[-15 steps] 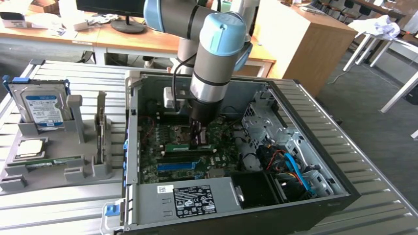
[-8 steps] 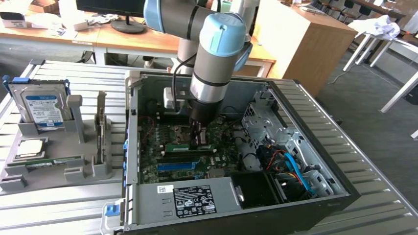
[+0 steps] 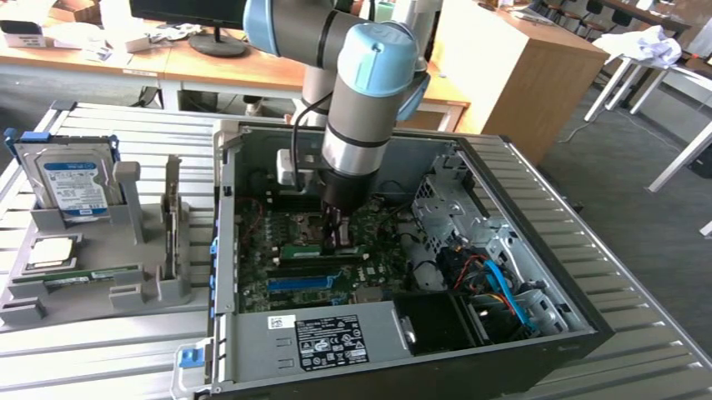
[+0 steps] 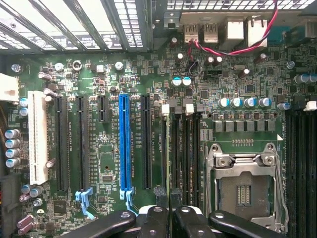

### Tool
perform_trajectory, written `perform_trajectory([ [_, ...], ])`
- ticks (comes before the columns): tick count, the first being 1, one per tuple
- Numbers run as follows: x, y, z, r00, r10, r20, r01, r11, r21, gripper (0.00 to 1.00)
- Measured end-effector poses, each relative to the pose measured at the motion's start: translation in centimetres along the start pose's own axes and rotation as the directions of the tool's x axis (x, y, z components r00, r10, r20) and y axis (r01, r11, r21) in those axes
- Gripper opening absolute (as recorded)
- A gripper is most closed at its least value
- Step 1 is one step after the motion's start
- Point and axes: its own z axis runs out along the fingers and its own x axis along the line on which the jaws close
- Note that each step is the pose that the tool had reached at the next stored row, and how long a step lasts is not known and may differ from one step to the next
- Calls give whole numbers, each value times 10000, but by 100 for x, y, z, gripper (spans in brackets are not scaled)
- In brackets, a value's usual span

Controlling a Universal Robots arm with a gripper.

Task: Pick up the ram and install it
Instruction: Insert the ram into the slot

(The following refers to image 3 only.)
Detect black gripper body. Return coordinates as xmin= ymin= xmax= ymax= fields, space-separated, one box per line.
xmin=320 ymin=167 xmax=380 ymax=218

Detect green RAM stick in slot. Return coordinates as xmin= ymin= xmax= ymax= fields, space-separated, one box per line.
xmin=279 ymin=244 xmax=368 ymax=258

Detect black RAM slot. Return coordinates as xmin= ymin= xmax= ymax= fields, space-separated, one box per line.
xmin=276 ymin=253 xmax=363 ymax=267

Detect green RAM stick white label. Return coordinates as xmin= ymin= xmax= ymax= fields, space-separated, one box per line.
xmin=42 ymin=267 xmax=141 ymax=288

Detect CPU socket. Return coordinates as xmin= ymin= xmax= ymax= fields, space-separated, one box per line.
xmin=285 ymin=211 xmax=353 ymax=248

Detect black expansion slot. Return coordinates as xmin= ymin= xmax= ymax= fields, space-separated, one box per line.
xmin=276 ymin=265 xmax=341 ymax=278

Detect blue expansion slot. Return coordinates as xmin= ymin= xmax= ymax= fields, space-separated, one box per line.
xmin=265 ymin=275 xmax=336 ymax=293

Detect green motherboard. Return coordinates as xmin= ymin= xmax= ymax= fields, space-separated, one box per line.
xmin=234 ymin=194 xmax=401 ymax=314

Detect grey power supply with label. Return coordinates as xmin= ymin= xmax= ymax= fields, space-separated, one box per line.
xmin=230 ymin=301 xmax=416 ymax=383

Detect metal disk bay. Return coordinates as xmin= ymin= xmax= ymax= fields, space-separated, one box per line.
xmin=408 ymin=173 xmax=568 ymax=337

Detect wooden desk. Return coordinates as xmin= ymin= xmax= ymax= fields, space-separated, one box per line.
xmin=0 ymin=7 xmax=471 ymax=134

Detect blue case latch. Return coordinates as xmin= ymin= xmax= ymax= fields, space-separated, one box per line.
xmin=177 ymin=347 xmax=204 ymax=370

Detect wooden cabinet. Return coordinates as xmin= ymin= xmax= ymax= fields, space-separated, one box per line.
xmin=428 ymin=2 xmax=610 ymax=148

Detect open black PC case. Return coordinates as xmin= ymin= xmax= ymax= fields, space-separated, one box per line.
xmin=205 ymin=119 xmax=615 ymax=398

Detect grey parts rack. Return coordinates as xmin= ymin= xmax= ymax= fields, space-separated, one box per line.
xmin=0 ymin=159 xmax=196 ymax=327

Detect silver CPU chip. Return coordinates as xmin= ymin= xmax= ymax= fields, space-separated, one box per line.
xmin=27 ymin=237 xmax=77 ymax=268

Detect small white box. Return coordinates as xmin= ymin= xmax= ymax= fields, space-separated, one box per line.
xmin=122 ymin=34 xmax=169 ymax=54

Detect black computer monitor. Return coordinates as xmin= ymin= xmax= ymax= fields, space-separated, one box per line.
xmin=129 ymin=0 xmax=249 ymax=58

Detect black chair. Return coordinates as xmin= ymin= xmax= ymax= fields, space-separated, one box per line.
xmin=576 ymin=0 xmax=608 ymax=41

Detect crumpled white cloth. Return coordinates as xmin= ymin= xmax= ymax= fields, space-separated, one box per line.
xmin=590 ymin=25 xmax=682 ymax=70

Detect white cardboard box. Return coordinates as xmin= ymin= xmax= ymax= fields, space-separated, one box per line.
xmin=0 ymin=19 xmax=82 ymax=51

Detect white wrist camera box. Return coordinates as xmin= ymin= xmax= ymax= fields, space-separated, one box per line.
xmin=275 ymin=148 xmax=305 ymax=187

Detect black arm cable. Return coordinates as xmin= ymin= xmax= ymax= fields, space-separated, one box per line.
xmin=289 ymin=92 xmax=335 ymax=193

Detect blue data wire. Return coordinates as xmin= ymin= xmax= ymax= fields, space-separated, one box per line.
xmin=482 ymin=259 xmax=535 ymax=331

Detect hard disk blue bracket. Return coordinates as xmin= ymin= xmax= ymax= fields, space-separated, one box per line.
xmin=2 ymin=128 xmax=122 ymax=221

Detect white frame table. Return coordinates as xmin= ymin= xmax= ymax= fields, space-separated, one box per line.
xmin=582 ymin=52 xmax=712 ymax=193

